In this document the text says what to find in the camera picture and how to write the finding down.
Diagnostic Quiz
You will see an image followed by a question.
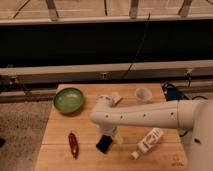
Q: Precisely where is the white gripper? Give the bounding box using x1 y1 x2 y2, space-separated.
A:
99 125 123 144

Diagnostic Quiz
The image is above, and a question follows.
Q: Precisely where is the black eraser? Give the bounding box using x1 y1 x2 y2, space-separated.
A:
96 135 112 154

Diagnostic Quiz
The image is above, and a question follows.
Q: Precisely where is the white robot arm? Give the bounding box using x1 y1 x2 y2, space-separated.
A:
90 96 213 171

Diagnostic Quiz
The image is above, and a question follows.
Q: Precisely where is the white sponge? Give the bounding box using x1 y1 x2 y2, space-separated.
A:
112 92 122 104

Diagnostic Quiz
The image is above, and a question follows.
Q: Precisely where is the white plastic bottle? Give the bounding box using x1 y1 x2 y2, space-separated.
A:
131 128 164 159

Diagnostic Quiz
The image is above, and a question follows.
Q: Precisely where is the red chili pepper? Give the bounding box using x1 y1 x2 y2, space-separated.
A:
68 132 79 159

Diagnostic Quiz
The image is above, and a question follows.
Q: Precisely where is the translucent plastic cup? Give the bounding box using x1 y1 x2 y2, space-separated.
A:
135 88 152 104

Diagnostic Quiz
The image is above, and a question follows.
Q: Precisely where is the green bowl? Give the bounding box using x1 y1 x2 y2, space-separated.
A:
53 87 85 114

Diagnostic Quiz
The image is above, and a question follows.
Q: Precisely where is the black cable bundle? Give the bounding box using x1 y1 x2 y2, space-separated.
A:
161 81 208 101

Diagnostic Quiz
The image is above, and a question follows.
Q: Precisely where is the black hanging cable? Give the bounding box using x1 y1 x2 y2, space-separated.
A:
119 12 152 81

